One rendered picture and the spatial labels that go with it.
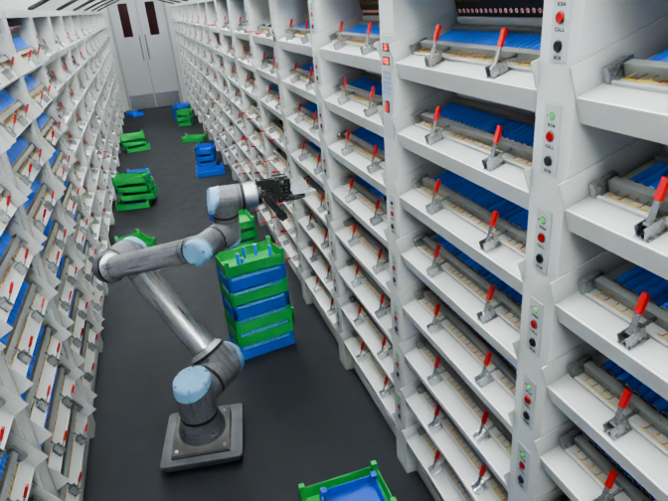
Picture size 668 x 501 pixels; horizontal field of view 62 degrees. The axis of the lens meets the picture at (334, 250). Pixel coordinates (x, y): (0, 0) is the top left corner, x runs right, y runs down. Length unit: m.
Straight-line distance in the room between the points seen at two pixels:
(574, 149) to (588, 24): 0.19
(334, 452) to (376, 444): 0.17
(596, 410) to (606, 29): 0.66
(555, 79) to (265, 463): 1.84
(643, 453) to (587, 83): 0.62
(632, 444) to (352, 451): 1.44
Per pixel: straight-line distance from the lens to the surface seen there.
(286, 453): 2.41
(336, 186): 2.35
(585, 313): 1.09
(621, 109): 0.92
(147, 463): 2.54
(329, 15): 2.25
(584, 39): 0.99
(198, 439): 2.39
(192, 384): 2.28
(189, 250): 1.87
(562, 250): 1.08
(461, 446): 1.86
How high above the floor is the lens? 1.67
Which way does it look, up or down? 25 degrees down
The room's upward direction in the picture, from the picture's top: 5 degrees counter-clockwise
